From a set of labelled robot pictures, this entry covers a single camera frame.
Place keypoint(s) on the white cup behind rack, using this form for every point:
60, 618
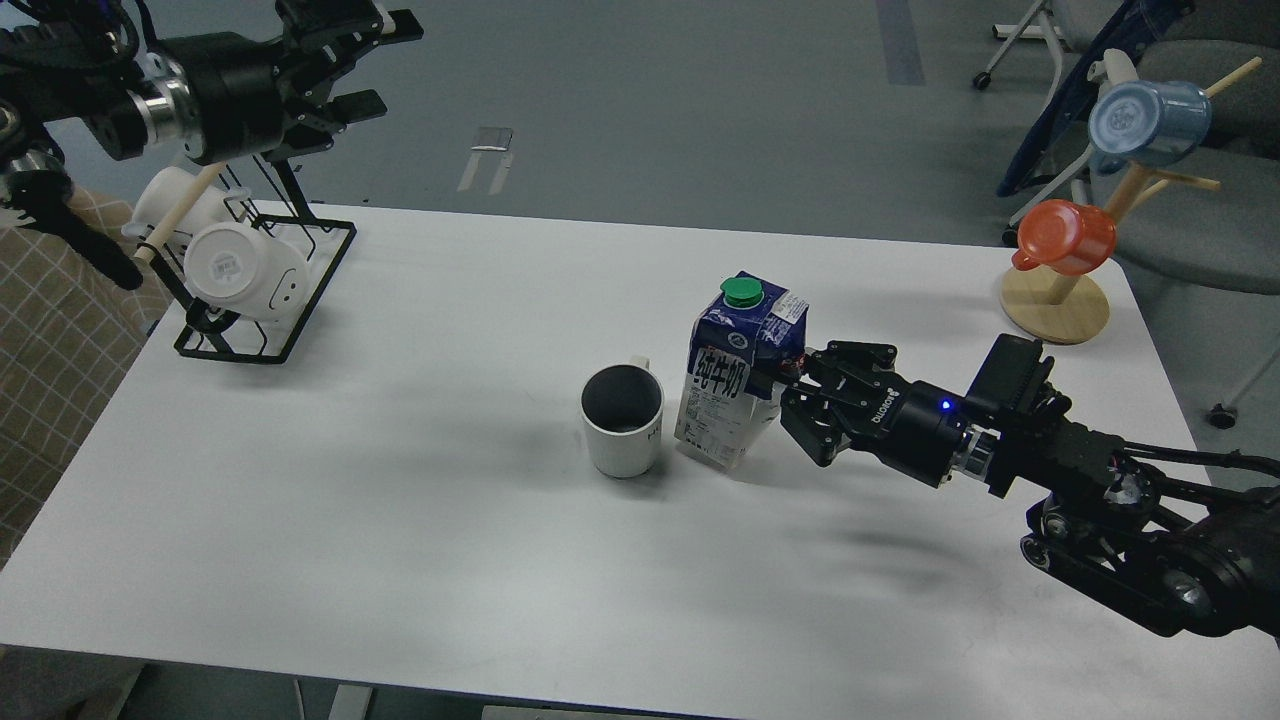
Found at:
165, 190

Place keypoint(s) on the white chair base with casters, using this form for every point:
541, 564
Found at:
1037, 23

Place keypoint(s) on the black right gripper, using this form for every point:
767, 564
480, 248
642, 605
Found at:
848, 396

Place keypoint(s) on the blue white milk carton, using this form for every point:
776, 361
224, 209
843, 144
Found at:
747, 312

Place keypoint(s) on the blue plastic cup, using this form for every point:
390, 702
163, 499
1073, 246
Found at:
1152, 123

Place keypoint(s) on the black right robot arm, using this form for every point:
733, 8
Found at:
1172, 556

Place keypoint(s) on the black wire cup rack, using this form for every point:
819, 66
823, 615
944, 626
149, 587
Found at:
209, 333

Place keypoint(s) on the orange plastic cup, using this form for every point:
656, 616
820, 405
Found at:
1067, 237

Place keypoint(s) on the beige checkered cloth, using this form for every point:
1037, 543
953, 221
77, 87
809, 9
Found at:
69, 337

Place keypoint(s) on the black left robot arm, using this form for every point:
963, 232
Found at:
92, 61

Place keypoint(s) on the wooden mug tree stand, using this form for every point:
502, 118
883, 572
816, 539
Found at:
1071, 310

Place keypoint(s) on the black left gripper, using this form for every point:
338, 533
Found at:
274, 98

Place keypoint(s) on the white ribbed ceramic mug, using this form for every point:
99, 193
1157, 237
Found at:
622, 407

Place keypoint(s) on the white cup on rack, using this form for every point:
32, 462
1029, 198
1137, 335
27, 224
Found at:
241, 269

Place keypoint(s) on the grey office chair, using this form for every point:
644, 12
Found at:
1226, 239

